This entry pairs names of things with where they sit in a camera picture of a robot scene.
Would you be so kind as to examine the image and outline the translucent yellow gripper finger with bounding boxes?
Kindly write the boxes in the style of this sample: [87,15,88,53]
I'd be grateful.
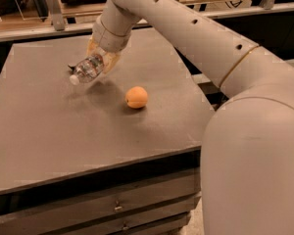
[103,52,121,73]
[86,37,101,57]

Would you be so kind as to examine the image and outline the clear plastic water bottle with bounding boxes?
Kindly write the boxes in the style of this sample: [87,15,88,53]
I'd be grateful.
[70,54,104,85]

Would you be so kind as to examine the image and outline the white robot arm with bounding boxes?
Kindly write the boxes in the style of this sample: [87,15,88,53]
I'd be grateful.
[93,0,294,235]

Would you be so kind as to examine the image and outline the black rxbar chocolate wrapper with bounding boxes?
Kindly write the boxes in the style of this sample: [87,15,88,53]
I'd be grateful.
[68,65,75,73]

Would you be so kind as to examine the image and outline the orange apricot fruit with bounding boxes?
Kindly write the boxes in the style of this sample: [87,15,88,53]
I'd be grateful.
[125,86,148,109]

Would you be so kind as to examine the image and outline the grey drawer cabinet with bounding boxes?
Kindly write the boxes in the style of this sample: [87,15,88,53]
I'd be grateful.
[0,28,213,235]

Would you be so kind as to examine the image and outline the upper drawer metal knob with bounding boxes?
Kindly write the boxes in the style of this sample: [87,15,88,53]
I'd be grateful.
[114,202,123,212]

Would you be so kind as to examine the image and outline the wooden counter with metal rail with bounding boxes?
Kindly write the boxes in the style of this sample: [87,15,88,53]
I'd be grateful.
[0,0,294,44]

